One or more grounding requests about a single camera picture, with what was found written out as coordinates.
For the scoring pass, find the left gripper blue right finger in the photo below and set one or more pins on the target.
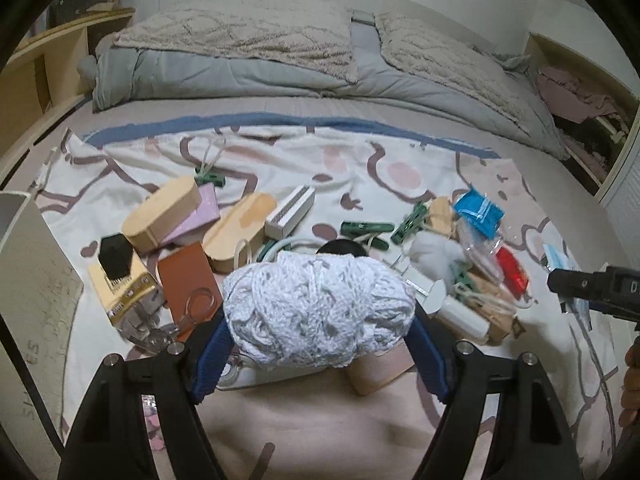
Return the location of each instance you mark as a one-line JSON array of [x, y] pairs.
[[531, 438]]

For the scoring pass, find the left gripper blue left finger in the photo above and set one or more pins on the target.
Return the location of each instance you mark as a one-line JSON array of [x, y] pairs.
[[108, 439]]

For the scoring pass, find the white yarn ball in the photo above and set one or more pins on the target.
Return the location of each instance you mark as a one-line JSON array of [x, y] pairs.
[[316, 310]]

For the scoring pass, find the person's right hand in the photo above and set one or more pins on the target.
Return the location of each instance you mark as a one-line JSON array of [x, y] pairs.
[[630, 400]]

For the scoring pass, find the white mask packet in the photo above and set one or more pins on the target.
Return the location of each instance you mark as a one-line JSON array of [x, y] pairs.
[[564, 278]]

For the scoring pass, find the red glove packet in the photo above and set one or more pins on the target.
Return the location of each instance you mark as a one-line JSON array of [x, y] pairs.
[[514, 276]]

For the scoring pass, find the carved wooden plaque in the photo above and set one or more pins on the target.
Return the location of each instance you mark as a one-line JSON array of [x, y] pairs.
[[495, 304]]

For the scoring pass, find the clear plastic case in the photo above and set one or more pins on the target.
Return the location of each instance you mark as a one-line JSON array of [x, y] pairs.
[[480, 251]]

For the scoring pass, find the white handheld fan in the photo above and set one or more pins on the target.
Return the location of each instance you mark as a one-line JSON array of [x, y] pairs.
[[437, 303]]

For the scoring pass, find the blue mask packet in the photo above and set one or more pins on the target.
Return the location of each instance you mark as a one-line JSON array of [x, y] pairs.
[[481, 213]]

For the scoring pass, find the yellow cardboard box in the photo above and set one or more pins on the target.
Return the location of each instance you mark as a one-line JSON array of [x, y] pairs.
[[132, 304]]

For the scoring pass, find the white storage box left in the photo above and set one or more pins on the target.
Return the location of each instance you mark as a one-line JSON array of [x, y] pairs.
[[40, 290]]

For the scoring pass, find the brown leather card holder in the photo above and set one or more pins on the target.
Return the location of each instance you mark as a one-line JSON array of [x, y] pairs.
[[190, 288]]

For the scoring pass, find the white fluffy pompom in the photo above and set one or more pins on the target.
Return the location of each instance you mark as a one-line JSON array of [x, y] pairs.
[[434, 255]]

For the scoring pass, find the black hexagonal box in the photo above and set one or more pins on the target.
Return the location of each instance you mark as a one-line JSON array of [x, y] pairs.
[[115, 256]]

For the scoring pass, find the pile of pink clothes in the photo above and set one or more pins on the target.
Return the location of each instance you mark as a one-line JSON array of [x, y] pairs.
[[568, 97]]

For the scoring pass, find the oval wooden box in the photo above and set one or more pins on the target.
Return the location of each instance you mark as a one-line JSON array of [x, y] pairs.
[[160, 213]]

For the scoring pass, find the flat oval wooden lid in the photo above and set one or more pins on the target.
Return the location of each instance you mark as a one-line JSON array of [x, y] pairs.
[[239, 232]]

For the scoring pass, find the pink flat pouch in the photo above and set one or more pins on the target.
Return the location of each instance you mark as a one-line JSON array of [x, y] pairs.
[[205, 214]]

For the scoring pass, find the cartoon bear patterned blanket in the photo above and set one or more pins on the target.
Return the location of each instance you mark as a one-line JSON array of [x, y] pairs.
[[316, 426]]

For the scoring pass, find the black round tape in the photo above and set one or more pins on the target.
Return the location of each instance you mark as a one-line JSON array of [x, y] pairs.
[[343, 247]]

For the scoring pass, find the white rectangular bar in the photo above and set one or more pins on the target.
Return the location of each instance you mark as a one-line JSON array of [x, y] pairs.
[[290, 212]]

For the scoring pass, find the right beige quilted pillow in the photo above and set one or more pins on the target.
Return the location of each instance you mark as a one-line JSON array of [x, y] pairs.
[[415, 48]]

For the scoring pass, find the beige quilted pillow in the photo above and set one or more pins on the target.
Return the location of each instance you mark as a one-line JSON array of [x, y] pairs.
[[415, 48], [309, 34]]

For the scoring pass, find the grey folded duvet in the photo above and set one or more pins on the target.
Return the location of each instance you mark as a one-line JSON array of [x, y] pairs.
[[119, 75]]

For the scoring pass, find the wooden bedside shelf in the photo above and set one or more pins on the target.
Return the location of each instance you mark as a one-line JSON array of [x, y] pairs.
[[40, 84]]

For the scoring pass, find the left beige quilted pillow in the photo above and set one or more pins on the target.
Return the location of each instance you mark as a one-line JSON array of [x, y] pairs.
[[309, 34]]

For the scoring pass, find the white headboard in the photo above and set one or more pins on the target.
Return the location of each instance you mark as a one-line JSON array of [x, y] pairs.
[[510, 37]]

